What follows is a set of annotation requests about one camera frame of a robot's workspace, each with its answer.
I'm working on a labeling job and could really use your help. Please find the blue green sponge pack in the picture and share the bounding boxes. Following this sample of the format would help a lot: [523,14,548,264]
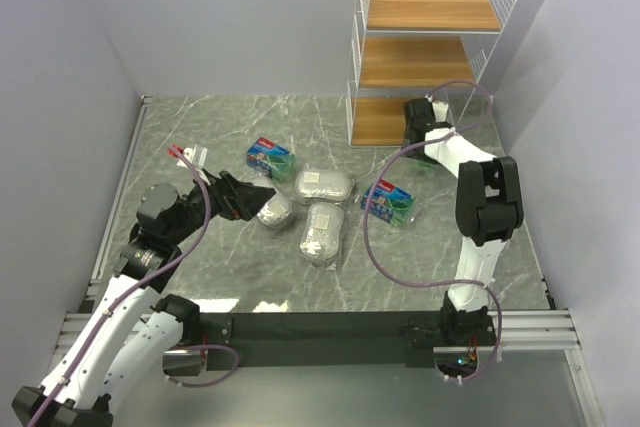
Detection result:
[246,137,296,182]
[369,179,417,226]
[406,150,439,169]

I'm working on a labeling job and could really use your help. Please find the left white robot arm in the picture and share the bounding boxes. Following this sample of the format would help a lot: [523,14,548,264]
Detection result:
[12,171,276,426]

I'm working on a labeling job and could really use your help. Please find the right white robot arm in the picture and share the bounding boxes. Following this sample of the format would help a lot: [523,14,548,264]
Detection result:
[402,97,524,335]

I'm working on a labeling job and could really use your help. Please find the silver sponge pack left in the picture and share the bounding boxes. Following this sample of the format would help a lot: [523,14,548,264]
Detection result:
[252,176,295,230]

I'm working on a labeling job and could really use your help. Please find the silver sponge pack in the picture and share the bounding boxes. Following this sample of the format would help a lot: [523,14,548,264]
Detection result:
[293,166,355,204]
[252,176,295,230]
[299,202,345,270]

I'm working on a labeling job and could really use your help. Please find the silver sponge pack top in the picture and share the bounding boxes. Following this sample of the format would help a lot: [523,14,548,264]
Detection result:
[293,166,355,204]

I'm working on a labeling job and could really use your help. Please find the silver sponge pack lower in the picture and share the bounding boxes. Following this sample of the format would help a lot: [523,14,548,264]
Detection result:
[299,202,345,270]

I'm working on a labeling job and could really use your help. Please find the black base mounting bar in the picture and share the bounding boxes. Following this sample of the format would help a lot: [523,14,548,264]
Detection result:
[199,310,451,372]

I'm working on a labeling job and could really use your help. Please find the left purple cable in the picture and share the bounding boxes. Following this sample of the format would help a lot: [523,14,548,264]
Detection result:
[19,151,241,427]

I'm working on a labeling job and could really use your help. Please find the purple cable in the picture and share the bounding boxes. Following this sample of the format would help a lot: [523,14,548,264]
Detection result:
[19,151,241,427]
[361,79,504,388]

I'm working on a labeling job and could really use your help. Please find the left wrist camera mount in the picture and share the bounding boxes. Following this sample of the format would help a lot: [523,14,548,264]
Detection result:
[167,144,208,178]

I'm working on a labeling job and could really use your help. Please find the white wire wooden shelf rack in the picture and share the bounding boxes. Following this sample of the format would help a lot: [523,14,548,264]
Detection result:
[346,0,517,147]

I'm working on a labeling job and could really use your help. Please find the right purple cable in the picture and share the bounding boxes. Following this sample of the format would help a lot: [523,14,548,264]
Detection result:
[361,79,504,388]

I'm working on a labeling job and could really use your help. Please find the aluminium rail frame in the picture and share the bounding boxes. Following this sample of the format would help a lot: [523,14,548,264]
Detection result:
[54,94,584,353]

